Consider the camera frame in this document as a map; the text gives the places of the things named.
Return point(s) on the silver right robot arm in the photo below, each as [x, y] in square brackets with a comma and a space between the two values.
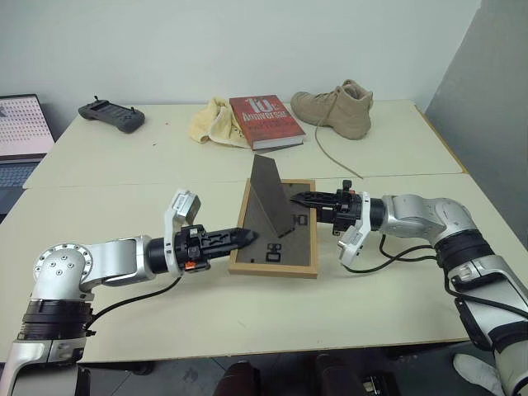
[429, 218]

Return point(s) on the dark red rounded shape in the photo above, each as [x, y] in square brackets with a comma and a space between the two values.
[239, 379]

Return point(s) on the yellow cloth towel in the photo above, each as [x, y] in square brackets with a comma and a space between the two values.
[210, 123]

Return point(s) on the dark grey handheld controller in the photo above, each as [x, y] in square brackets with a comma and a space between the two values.
[113, 113]

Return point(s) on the red hardcover book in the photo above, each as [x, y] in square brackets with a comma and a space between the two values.
[264, 119]

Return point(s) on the open laptop computer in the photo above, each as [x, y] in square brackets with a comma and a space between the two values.
[20, 132]

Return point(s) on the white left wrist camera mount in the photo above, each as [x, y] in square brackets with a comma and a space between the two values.
[183, 206]

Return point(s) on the wooden picture frame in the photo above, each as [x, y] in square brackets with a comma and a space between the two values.
[284, 251]

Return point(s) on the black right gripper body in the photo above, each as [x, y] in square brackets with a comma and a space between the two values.
[346, 208]

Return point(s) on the tan lace-up boot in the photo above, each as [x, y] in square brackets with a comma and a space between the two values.
[338, 109]

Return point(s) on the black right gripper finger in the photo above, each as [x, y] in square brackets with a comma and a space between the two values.
[317, 196]
[319, 204]

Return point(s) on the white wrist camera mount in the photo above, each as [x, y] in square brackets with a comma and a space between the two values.
[352, 243]
[183, 206]

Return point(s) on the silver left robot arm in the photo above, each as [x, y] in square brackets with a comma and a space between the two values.
[107, 260]

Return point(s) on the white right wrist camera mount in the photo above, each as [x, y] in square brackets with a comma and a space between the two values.
[352, 243]

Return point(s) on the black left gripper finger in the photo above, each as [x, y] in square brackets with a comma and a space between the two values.
[227, 247]
[231, 235]

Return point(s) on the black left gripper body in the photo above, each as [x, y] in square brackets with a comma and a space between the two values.
[191, 247]

